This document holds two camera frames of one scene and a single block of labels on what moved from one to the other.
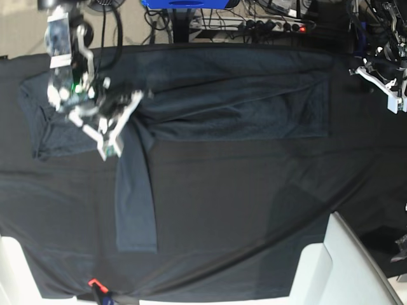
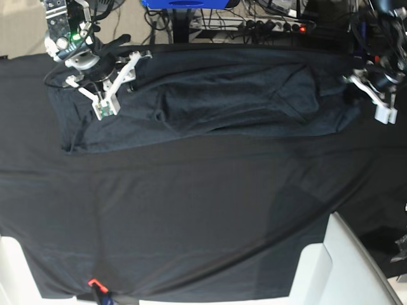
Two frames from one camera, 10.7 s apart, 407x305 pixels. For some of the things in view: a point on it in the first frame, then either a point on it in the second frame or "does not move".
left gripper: x=105 y=115 -> x=103 y=73
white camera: x=395 y=102 -> x=385 y=114
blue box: x=185 y=4 does not move
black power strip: x=271 y=24 does not move
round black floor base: x=105 y=6 does not move
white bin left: x=18 y=284 does not move
